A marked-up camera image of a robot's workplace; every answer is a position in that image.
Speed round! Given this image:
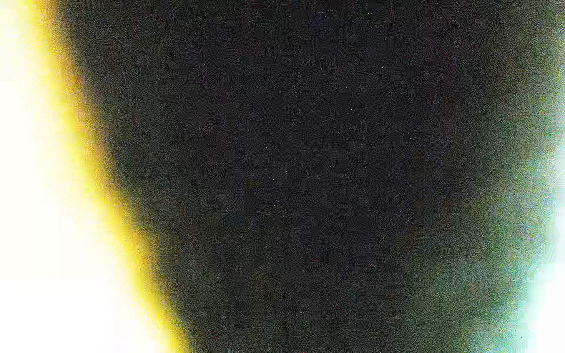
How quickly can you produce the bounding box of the black white checkered pillowcase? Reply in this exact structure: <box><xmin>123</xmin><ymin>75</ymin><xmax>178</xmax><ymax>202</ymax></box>
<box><xmin>55</xmin><ymin>1</ymin><xmax>564</xmax><ymax>352</ymax></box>

